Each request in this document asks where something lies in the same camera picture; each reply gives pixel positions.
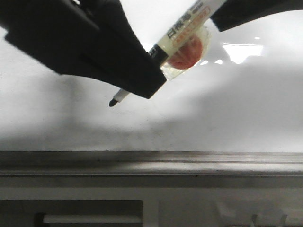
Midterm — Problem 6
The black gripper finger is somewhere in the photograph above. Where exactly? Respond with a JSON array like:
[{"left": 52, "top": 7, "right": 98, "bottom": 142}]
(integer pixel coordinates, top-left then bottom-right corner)
[
  {"left": 0, "top": 0, "right": 166, "bottom": 99},
  {"left": 211, "top": 0, "right": 303, "bottom": 32}
]

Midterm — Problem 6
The black and white whiteboard marker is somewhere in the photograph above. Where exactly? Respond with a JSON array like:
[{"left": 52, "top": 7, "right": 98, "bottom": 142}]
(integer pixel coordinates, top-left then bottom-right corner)
[{"left": 108, "top": 0, "right": 228, "bottom": 108}]

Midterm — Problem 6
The red magnet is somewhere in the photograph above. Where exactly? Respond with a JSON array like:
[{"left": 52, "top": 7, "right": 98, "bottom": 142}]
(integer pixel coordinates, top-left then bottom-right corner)
[{"left": 161, "top": 25, "right": 211, "bottom": 80}]

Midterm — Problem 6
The white whiteboard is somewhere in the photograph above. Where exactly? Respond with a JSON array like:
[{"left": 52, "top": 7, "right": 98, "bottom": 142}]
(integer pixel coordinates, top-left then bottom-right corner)
[{"left": 0, "top": 9, "right": 303, "bottom": 152}]

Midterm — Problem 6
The grey aluminium whiteboard tray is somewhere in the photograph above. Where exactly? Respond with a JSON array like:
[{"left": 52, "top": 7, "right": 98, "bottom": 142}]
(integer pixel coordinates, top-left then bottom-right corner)
[{"left": 0, "top": 151, "right": 303, "bottom": 176}]

